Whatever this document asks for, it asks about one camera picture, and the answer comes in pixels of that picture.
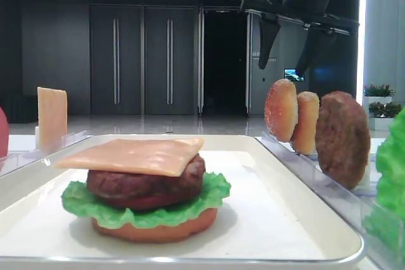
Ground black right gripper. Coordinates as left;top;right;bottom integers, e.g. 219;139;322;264
240;0;359;75

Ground sesame top bun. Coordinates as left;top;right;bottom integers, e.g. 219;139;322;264
264;79;298;142

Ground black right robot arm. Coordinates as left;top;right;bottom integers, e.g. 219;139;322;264
240;0;359;77

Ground standing brown meat patty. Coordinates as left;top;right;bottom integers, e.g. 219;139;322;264
315;91;371;190

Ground orange cheese slice on burger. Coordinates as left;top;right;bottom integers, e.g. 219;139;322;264
54;138;204;177

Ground green lettuce leaf on burger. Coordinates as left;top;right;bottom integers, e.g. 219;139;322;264
61;173;231;229

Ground standing green lettuce leaf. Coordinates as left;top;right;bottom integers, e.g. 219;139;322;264
364;111;404;257

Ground brown meat patty on burger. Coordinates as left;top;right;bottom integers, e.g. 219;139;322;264
87;155;206;199

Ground standing orange cheese slice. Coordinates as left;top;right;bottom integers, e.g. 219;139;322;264
37;87;68;149

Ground standing red tomato slice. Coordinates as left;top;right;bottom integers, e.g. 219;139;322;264
0;108;9;158

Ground white planter with plants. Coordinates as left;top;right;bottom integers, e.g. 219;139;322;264
363;83;394;106
369;102;402;131

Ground lower white planter with plants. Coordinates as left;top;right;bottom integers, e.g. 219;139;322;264
369;102;402;131

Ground dark double door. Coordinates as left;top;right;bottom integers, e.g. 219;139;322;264
90;5;196;115

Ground bottom bun of burger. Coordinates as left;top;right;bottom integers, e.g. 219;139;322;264
91;208;218;243

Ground small wall screen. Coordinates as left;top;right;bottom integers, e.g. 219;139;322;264
283;69;304;82

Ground right long clear rail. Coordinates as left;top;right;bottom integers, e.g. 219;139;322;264
256;132;404;269

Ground long clear rail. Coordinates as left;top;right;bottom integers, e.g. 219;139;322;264
1;130;90;176
256;132;404;269

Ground left long clear rail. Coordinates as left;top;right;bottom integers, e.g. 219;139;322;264
1;130;90;176

